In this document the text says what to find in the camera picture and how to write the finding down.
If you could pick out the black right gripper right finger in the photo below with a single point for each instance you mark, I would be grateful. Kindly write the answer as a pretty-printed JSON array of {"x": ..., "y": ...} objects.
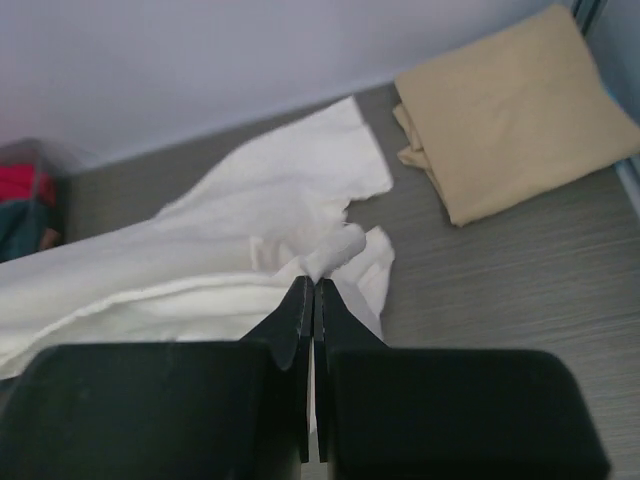
[{"x": 402, "y": 413}]

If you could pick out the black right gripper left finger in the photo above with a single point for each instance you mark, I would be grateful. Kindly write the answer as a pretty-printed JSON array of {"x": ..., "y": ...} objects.
[{"x": 197, "y": 410}]

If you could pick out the white t shirt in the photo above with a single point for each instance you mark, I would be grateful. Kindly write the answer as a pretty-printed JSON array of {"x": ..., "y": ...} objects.
[{"x": 215, "y": 262}]

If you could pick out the clear plastic bin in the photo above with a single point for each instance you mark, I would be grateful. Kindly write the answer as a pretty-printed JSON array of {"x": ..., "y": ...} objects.
[{"x": 34, "y": 199}]

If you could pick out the peach pink garment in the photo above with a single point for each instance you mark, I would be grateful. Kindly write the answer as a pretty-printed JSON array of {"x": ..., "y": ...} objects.
[{"x": 50, "y": 239}]

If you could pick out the grey blue t shirt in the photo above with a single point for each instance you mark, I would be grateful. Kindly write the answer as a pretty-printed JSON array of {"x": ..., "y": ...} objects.
[{"x": 23, "y": 223}]

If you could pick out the red t shirt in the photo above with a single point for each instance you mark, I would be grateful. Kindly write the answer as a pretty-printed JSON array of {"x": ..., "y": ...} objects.
[{"x": 25, "y": 181}]

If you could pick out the folded beige t shirt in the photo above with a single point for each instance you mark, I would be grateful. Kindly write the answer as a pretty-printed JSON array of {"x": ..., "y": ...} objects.
[{"x": 511, "y": 116}]

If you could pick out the folded light blue t shirt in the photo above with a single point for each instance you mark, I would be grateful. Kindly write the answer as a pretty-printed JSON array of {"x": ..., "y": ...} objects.
[{"x": 615, "y": 89}]

